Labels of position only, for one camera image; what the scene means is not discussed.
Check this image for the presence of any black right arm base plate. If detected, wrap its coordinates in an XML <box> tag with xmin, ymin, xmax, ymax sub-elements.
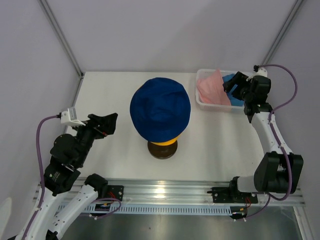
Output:
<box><xmin>206</xmin><ymin>187</ymin><xmax>258</xmax><ymax>204</ymax></box>

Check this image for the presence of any aluminium frame post right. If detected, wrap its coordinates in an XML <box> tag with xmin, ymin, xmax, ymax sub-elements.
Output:
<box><xmin>261</xmin><ymin>0</ymin><xmax>307</xmax><ymax>65</ymax></box>

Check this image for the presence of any brown round hat stand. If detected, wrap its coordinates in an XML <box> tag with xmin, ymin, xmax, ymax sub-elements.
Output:
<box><xmin>147</xmin><ymin>138</ymin><xmax>178</xmax><ymax>160</ymax></box>

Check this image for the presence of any dark blue bucket hat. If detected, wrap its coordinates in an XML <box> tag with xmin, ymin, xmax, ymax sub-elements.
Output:
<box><xmin>129</xmin><ymin>77</ymin><xmax>192</xmax><ymax>143</ymax></box>

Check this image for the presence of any aluminium frame post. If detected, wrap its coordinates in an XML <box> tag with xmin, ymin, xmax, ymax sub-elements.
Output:
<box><xmin>37</xmin><ymin>0</ymin><xmax>84</xmax><ymax>78</ymax></box>
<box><xmin>261</xmin><ymin>0</ymin><xmax>307</xmax><ymax>65</ymax></box>

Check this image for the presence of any white plastic basket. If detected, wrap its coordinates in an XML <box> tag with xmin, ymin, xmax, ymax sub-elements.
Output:
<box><xmin>195</xmin><ymin>69</ymin><xmax>244</xmax><ymax>114</ymax></box>

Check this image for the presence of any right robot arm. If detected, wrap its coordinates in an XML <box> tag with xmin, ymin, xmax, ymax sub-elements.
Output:
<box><xmin>223</xmin><ymin>68</ymin><xmax>304</xmax><ymax>202</ymax></box>

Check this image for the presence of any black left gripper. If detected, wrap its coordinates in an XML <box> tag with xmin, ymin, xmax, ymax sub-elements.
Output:
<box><xmin>71</xmin><ymin>112</ymin><xmax>118</xmax><ymax>166</ymax></box>

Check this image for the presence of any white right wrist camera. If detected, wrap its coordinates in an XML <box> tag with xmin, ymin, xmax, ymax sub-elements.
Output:
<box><xmin>247</xmin><ymin>65</ymin><xmax>268</xmax><ymax>82</ymax></box>

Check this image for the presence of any pink bucket hat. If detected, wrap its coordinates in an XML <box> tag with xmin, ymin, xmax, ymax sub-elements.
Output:
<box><xmin>196</xmin><ymin>69</ymin><xmax>231</xmax><ymax>106</ymax></box>

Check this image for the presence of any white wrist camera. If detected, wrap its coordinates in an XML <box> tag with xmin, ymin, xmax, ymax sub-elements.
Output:
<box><xmin>247</xmin><ymin>65</ymin><xmax>268</xmax><ymax>82</ymax></box>
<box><xmin>60</xmin><ymin>107</ymin><xmax>86</xmax><ymax>127</ymax></box>

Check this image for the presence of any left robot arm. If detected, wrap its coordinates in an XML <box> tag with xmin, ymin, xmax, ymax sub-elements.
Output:
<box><xmin>13</xmin><ymin>108</ymin><xmax>122</xmax><ymax>240</ymax></box>

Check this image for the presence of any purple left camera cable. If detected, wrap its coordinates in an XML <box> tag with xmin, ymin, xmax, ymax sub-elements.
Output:
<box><xmin>19</xmin><ymin>115</ymin><xmax>63</xmax><ymax>240</ymax></box>

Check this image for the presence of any yellow bucket hat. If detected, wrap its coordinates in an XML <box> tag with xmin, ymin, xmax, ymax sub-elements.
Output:
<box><xmin>139</xmin><ymin>84</ymin><xmax>182</xmax><ymax>147</ymax></box>

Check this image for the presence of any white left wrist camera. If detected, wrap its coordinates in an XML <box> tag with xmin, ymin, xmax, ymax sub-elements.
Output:
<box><xmin>60</xmin><ymin>107</ymin><xmax>86</xmax><ymax>127</ymax></box>

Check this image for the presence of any aluminium frame post left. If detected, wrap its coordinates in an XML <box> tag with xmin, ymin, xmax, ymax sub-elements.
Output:
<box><xmin>37</xmin><ymin>0</ymin><xmax>84</xmax><ymax>78</ymax></box>

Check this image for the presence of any light blue bucket hat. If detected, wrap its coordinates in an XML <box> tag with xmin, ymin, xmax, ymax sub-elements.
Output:
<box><xmin>222</xmin><ymin>73</ymin><xmax>244</xmax><ymax>107</ymax></box>

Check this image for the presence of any aluminium mounting rail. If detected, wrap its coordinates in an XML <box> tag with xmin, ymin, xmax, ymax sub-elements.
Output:
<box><xmin>62</xmin><ymin>177</ymin><xmax>306</xmax><ymax>207</ymax></box>

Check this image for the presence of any white slotted cable duct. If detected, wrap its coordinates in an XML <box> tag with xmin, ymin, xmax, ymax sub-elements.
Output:
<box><xmin>59</xmin><ymin>204</ymin><xmax>248</xmax><ymax>216</ymax></box>

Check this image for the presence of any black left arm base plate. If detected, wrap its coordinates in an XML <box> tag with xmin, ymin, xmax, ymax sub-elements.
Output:
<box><xmin>103</xmin><ymin>185</ymin><xmax>125</xmax><ymax>201</ymax></box>

